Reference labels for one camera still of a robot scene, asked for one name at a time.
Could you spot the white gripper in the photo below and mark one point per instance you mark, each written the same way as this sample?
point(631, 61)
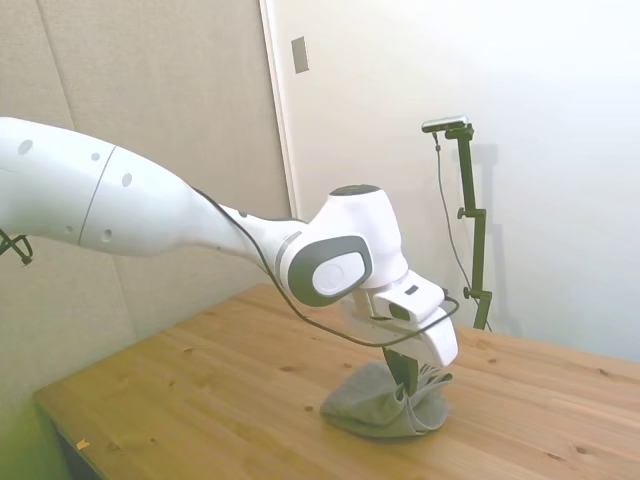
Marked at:
point(440, 342)

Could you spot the grey towel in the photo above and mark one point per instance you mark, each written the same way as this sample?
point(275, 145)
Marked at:
point(370, 407)

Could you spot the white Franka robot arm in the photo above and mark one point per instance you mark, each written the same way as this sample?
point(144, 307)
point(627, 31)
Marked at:
point(150, 210)

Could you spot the small orange tape scrap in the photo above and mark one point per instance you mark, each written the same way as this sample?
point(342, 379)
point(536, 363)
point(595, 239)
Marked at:
point(82, 443)

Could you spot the dark green camera stand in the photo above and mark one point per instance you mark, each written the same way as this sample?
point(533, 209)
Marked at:
point(472, 215)

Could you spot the silver exterior camera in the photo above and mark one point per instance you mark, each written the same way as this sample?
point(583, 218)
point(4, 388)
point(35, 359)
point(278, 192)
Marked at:
point(445, 123)

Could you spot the white door frame trim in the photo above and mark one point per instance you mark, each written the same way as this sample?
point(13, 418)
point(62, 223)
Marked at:
point(280, 100)

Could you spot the grey wall switch plate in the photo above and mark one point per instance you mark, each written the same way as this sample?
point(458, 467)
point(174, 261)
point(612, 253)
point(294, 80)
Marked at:
point(300, 55)

